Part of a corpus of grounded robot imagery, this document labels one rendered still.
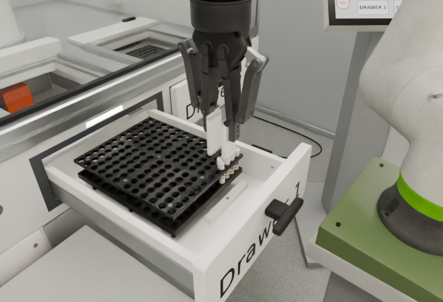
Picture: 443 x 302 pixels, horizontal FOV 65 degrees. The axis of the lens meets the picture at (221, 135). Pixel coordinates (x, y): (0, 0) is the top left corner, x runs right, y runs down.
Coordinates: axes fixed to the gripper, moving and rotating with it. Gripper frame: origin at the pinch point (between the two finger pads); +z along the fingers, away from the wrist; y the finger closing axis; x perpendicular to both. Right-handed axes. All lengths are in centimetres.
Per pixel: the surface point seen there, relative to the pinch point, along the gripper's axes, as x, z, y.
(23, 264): -25.0, 21.1, -23.2
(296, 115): 163, 89, -53
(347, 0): 75, -6, -7
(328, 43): 161, 36, -38
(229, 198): -0.7, 11.2, 1.9
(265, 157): 7.7, 7.1, 3.8
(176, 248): -15.8, 6.7, 4.3
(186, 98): 16.4, 6.7, -21.3
